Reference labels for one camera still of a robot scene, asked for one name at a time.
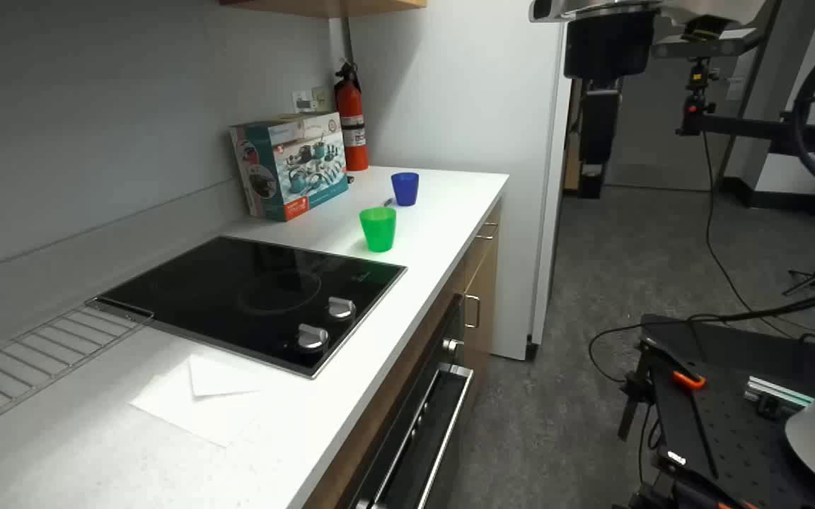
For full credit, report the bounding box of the white wall outlet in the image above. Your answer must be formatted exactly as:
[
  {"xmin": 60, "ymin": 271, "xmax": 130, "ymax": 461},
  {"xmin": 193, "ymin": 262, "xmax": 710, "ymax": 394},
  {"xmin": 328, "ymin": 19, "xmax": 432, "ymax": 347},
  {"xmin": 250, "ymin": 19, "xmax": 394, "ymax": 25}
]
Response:
[{"xmin": 295, "ymin": 88, "xmax": 330, "ymax": 114}]

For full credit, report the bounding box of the black perforated cart table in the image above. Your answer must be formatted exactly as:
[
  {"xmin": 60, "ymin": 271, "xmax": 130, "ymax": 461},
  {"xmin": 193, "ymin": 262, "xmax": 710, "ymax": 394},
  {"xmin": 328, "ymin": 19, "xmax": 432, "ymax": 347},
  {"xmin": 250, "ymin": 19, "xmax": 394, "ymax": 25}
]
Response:
[{"xmin": 618, "ymin": 310, "xmax": 815, "ymax": 509}]

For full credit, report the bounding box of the large red fire extinguisher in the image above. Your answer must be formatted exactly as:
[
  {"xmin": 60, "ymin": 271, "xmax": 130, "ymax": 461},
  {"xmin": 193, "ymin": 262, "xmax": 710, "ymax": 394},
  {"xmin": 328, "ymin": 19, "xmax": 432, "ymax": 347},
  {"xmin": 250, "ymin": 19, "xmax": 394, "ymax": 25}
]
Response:
[{"xmin": 330, "ymin": 59, "xmax": 373, "ymax": 174}]

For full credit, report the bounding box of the silver stove knob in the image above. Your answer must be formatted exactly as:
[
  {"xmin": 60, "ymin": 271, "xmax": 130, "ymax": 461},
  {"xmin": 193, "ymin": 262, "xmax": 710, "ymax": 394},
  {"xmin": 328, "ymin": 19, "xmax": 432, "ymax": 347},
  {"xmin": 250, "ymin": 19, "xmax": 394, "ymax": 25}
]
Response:
[
  {"xmin": 322, "ymin": 293, "xmax": 359, "ymax": 323},
  {"xmin": 295, "ymin": 323, "xmax": 330, "ymax": 354}
]

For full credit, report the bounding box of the silver drawer handle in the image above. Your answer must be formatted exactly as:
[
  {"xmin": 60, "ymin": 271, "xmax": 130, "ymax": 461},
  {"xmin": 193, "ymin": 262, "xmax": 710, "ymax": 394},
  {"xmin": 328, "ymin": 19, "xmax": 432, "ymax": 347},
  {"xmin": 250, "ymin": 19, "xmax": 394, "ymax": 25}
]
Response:
[{"xmin": 458, "ymin": 290, "xmax": 483, "ymax": 333}]

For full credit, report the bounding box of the orange black clamp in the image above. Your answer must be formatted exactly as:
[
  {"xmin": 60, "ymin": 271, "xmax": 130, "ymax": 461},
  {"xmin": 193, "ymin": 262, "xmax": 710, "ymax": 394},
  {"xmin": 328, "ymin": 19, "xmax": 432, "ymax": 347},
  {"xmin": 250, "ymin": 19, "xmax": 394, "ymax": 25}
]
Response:
[{"xmin": 669, "ymin": 368, "xmax": 710, "ymax": 394}]

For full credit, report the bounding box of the colourful cardboard toy box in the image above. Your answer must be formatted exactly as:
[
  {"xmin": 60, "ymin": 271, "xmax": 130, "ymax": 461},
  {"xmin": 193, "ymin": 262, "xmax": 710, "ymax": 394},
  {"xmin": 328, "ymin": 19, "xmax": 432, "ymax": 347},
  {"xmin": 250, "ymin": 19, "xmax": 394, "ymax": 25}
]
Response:
[{"xmin": 229, "ymin": 111, "xmax": 355, "ymax": 224}]

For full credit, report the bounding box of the large white paper sheet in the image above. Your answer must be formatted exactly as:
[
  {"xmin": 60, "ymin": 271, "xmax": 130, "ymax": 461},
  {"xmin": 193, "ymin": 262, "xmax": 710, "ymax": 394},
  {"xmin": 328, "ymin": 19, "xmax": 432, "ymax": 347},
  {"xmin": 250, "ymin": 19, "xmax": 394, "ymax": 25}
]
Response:
[{"xmin": 130, "ymin": 351, "xmax": 289, "ymax": 449}]

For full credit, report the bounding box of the teal white strip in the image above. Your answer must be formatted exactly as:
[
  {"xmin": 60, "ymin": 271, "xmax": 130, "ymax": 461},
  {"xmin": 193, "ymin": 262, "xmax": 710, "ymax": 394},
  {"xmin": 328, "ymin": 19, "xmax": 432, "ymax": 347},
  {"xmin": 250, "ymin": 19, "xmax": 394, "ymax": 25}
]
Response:
[{"xmin": 745, "ymin": 372, "xmax": 815, "ymax": 409}]

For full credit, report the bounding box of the white refrigerator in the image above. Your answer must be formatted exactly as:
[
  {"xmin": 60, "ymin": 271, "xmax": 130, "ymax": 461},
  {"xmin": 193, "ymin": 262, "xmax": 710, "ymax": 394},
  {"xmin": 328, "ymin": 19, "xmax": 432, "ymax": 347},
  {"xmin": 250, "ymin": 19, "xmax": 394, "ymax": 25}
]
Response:
[{"xmin": 347, "ymin": 0, "xmax": 574, "ymax": 365}]

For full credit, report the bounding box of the wooden door panel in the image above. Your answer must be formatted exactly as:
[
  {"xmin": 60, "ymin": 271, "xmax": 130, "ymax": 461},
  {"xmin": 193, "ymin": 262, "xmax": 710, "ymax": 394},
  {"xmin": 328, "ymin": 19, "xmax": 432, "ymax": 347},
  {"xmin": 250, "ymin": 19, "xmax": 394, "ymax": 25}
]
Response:
[{"xmin": 560, "ymin": 83, "xmax": 585, "ymax": 194}]

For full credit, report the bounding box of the blue plastic cup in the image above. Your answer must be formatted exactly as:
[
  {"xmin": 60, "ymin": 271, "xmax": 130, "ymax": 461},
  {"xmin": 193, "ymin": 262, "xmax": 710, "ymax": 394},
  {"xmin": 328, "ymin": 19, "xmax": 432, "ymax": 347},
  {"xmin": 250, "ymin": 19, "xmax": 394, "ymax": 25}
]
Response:
[{"xmin": 391, "ymin": 170, "xmax": 421, "ymax": 210}]

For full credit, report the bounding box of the green plastic cup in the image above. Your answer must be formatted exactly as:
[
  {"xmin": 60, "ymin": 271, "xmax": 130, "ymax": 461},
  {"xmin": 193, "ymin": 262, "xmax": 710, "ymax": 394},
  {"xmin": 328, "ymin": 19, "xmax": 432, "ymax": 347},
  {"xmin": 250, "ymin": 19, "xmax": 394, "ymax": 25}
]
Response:
[{"xmin": 356, "ymin": 203, "xmax": 400, "ymax": 255}]

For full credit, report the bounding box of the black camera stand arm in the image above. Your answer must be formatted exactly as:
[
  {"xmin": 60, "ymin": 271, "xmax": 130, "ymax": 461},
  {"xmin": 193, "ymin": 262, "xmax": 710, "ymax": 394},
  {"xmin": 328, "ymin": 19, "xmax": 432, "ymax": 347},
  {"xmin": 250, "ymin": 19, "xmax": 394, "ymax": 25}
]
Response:
[{"xmin": 677, "ymin": 53, "xmax": 815, "ymax": 159}]

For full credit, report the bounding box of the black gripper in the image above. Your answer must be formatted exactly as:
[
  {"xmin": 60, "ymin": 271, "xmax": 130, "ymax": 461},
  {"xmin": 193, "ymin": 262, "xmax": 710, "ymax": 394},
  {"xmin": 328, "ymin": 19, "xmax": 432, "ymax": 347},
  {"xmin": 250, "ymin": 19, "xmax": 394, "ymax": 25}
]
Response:
[{"xmin": 564, "ymin": 12, "xmax": 660, "ymax": 201}]

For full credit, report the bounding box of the black floor cable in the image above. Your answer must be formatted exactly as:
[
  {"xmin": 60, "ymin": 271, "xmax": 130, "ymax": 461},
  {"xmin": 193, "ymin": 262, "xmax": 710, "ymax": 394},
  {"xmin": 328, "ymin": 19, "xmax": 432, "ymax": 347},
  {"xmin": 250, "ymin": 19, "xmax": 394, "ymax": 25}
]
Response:
[{"xmin": 582, "ymin": 278, "xmax": 815, "ymax": 385}]

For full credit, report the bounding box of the black oven door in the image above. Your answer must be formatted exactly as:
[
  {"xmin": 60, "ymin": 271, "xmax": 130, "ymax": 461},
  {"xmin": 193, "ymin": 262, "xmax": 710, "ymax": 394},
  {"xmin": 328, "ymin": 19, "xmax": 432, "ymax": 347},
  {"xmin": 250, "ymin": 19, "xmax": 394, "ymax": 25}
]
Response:
[{"xmin": 346, "ymin": 299, "xmax": 478, "ymax": 509}]

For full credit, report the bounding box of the grey stereo camera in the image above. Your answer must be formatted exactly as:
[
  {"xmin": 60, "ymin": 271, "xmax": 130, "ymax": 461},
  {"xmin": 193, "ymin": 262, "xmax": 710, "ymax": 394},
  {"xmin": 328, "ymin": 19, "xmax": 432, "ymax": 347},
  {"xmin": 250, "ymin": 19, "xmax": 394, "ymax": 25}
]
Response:
[{"xmin": 656, "ymin": 22, "xmax": 761, "ymax": 61}]

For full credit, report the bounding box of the black glass stove top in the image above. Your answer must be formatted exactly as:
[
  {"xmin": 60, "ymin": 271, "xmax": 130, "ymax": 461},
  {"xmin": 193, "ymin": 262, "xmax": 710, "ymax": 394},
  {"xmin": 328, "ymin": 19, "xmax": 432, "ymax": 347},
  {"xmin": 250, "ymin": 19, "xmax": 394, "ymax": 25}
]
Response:
[{"xmin": 93, "ymin": 231, "xmax": 410, "ymax": 382}]

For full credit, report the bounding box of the small white paper sheet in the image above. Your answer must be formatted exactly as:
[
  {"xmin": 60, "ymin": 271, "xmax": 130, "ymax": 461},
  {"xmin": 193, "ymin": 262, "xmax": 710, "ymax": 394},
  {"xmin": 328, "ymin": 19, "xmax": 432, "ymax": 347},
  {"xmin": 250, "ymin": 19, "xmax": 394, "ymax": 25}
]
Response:
[{"xmin": 186, "ymin": 354, "xmax": 282, "ymax": 401}]

